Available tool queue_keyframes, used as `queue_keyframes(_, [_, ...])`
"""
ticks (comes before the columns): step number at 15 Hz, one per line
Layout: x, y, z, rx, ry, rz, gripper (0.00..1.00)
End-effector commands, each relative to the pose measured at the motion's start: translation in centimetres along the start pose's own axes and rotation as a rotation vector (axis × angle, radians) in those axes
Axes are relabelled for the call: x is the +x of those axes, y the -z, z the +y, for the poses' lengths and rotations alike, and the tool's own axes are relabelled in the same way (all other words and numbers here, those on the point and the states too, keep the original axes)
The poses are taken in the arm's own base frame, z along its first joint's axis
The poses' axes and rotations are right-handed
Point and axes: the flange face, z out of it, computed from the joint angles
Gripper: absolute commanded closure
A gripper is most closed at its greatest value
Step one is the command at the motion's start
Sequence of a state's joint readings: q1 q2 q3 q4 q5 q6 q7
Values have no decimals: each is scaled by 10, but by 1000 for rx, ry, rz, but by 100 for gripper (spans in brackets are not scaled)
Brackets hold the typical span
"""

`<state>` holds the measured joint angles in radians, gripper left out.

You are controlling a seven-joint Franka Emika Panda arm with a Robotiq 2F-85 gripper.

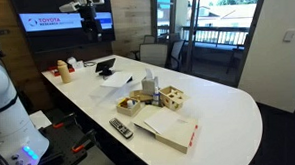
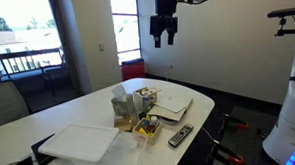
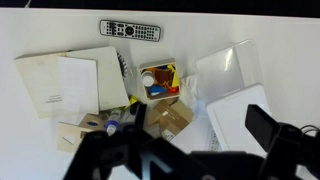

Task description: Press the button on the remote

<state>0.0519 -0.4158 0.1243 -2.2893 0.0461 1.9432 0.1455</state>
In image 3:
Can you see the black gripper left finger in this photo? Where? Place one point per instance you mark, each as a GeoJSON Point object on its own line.
{"type": "Point", "coordinates": [140, 116]}

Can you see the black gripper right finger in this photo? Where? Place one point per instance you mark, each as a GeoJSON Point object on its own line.
{"type": "Point", "coordinates": [261, 125]}

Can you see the black and silver remote control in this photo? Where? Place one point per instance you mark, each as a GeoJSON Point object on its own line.
{"type": "Point", "coordinates": [130, 30]}

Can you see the yellow paper tag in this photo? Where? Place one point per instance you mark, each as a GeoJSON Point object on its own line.
{"type": "Point", "coordinates": [132, 101]}

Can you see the wooden box of toy blocks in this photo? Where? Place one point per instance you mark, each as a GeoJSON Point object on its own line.
{"type": "Point", "coordinates": [144, 96]}

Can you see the bottle with blue cap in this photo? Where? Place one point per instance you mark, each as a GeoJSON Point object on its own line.
{"type": "Point", "coordinates": [112, 124]}

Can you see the white plastic lid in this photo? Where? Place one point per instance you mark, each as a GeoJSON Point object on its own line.
{"type": "Point", "coordinates": [233, 120]}

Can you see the blue toy block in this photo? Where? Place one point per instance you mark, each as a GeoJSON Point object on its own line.
{"type": "Point", "coordinates": [156, 89]}

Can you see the brown cardboard box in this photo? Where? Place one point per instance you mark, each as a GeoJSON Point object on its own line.
{"type": "Point", "coordinates": [173, 116]}

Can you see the small white jar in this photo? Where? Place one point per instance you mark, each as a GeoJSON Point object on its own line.
{"type": "Point", "coordinates": [147, 79]}

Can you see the red toy block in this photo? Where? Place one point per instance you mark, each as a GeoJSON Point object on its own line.
{"type": "Point", "coordinates": [172, 90]}

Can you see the white power strip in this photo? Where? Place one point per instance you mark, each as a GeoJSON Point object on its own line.
{"type": "Point", "coordinates": [215, 141]}

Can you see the yellow toy block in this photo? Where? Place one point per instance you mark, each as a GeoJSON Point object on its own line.
{"type": "Point", "coordinates": [175, 78]}

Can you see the crumpled clear plastic wrap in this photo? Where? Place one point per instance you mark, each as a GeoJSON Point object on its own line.
{"type": "Point", "coordinates": [193, 96]}

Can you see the clear plastic container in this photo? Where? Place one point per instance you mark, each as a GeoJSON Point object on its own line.
{"type": "Point", "coordinates": [220, 71]}

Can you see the small open box with bottles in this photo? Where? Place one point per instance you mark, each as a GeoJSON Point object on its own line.
{"type": "Point", "coordinates": [68, 136]}

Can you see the cream paper booklet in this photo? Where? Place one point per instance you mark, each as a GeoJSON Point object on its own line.
{"type": "Point", "coordinates": [40, 83]}

